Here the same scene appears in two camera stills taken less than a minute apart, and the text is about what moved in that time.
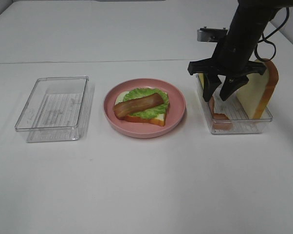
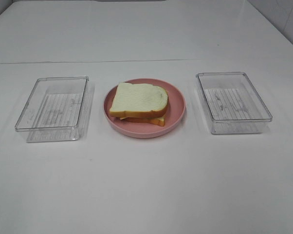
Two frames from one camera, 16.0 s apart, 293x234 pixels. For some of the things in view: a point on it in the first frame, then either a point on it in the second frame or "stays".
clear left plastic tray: (60, 109) stays
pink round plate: (174, 114) stays
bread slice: (254, 96) to (138, 100)
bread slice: (160, 121) stays
